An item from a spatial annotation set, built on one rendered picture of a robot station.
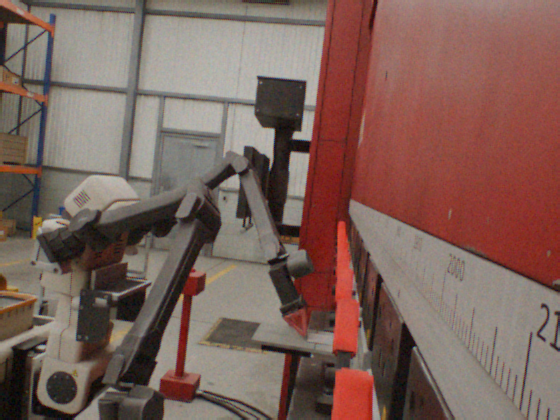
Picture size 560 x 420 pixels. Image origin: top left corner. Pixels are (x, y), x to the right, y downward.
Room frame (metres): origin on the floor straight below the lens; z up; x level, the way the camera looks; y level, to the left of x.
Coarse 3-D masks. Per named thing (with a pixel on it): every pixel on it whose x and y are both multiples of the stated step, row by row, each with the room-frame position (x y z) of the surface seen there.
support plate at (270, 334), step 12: (264, 324) 1.46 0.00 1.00; (276, 324) 1.47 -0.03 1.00; (264, 336) 1.34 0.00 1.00; (276, 336) 1.35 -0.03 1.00; (288, 336) 1.36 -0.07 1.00; (300, 336) 1.38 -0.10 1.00; (288, 348) 1.29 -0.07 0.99; (300, 348) 1.29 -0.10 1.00; (312, 348) 1.28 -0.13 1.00; (324, 348) 1.30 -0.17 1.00
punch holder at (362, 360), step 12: (372, 264) 0.59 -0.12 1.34; (372, 276) 0.57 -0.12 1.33; (372, 288) 0.55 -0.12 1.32; (372, 300) 0.53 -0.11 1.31; (372, 312) 0.52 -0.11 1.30; (372, 324) 0.52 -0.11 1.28; (360, 336) 0.59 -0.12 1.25; (372, 336) 0.52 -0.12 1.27; (360, 348) 0.57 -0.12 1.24; (372, 348) 0.52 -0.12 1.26; (360, 360) 0.55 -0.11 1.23
